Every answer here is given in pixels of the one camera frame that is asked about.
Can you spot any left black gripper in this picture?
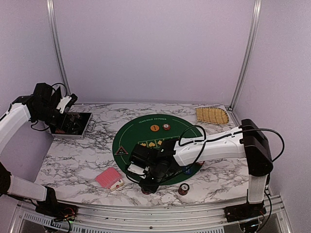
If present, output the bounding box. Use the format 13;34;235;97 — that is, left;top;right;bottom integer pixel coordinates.
33;105;82;133

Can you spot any blue small blind button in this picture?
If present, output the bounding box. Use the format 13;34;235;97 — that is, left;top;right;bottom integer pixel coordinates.
182;166;193;175

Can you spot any orange big blind button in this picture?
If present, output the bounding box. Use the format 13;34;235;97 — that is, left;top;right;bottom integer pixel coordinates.
150;125;160;132

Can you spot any red poker chips moved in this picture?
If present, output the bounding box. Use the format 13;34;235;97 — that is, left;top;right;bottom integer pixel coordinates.
162;124;171;131

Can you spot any black triangular all-in button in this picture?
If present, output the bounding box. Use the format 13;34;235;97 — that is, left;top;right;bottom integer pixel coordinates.
114;146;128;156

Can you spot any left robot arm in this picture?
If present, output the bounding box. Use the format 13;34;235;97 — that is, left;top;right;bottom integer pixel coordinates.
0;83;77;216

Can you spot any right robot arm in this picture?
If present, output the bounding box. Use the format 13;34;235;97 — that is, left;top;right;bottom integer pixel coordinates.
127;119;273;217

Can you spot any round green poker mat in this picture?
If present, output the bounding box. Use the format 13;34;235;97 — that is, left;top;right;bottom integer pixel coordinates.
112;114;203;185

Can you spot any aluminium poker chip case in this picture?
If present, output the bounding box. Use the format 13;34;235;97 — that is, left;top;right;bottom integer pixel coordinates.
49;112;96;139

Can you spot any dark red poker chip stack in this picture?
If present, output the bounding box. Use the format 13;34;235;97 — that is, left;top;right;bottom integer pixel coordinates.
178;183;190;196

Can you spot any white red card box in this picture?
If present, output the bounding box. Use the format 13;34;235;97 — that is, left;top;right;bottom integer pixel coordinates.
109;179;124;191

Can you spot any pink playing card deck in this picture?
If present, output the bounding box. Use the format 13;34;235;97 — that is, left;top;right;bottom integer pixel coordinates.
95;167;122;189

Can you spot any woven bamboo tray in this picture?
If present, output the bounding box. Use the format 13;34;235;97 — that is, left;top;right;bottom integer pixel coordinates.
196;107;229;125

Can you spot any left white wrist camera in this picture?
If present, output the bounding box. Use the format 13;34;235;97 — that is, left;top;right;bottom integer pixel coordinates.
56;93;78;114

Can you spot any front aluminium rail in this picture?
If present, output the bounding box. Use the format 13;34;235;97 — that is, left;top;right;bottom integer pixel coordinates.
14;194;292;233

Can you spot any left aluminium frame post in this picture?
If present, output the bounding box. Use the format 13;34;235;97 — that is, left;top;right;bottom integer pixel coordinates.
46;0;71;95

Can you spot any aluminium frame post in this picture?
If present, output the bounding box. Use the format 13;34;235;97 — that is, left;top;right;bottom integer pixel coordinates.
229;0;262;111
46;0;71;95

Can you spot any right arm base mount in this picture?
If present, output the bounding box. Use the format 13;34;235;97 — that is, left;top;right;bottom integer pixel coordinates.
224;203;267;222

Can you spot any right aluminium frame post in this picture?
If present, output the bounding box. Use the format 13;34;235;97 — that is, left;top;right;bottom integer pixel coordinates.
229;0;262;111

